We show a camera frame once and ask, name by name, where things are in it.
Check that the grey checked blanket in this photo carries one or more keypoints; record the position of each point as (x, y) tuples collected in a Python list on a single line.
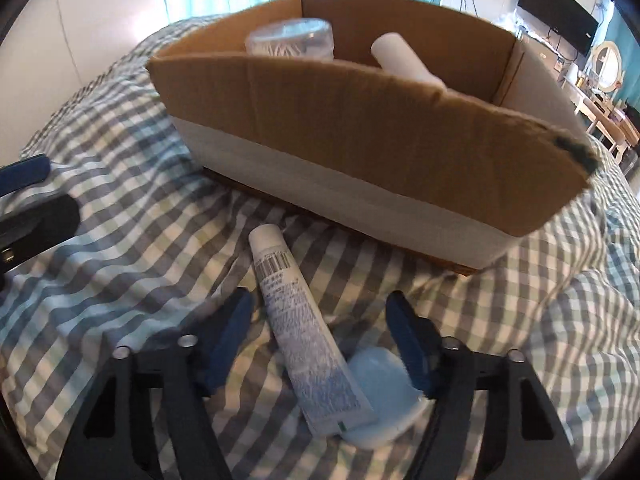
[(125, 270)]

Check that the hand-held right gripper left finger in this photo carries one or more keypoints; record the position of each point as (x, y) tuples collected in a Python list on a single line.
[(227, 337)]

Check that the oval white vanity mirror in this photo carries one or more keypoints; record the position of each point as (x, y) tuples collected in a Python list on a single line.
[(607, 66)]

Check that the small silver fridge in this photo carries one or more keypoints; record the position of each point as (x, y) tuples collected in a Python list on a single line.
[(545, 55)]

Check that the white cream tube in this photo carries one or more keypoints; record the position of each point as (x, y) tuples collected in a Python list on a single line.
[(305, 330)]

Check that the wooden stool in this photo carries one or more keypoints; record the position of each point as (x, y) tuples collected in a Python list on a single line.
[(622, 135)]

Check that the cardboard box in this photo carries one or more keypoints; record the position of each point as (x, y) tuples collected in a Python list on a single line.
[(380, 160)]

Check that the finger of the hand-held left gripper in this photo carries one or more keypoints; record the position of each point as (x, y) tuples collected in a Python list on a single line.
[(25, 172)]

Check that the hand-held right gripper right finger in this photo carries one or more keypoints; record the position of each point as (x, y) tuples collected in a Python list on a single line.
[(411, 345)]

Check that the light blue round case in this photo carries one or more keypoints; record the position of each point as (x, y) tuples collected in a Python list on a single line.
[(390, 410)]

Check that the clear plastic bottle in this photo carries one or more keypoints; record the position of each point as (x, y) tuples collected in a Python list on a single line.
[(292, 40)]

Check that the white dressing table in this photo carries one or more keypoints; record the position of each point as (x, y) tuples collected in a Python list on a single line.
[(600, 105)]

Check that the white handheld fan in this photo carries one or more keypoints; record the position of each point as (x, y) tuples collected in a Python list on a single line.
[(402, 57)]

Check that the black wall television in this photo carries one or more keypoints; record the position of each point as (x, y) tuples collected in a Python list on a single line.
[(555, 7)]

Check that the clear plastic bag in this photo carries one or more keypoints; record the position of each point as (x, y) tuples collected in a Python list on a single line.
[(510, 22)]

